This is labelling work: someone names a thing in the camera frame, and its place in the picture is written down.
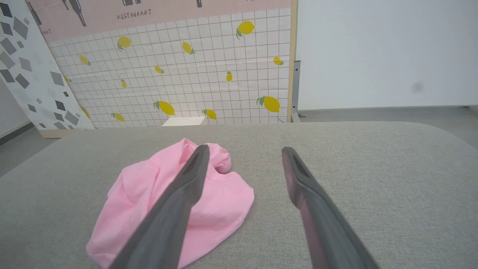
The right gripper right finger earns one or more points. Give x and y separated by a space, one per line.
321 224

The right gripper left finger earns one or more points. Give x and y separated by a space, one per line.
168 220

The pink garment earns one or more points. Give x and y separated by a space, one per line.
224 201

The white box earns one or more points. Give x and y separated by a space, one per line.
183 121

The lemon print tile panel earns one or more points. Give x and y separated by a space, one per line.
186 86

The grey geometric print panel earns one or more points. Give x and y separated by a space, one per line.
26 74

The grey metal bracket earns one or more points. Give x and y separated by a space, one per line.
296 89

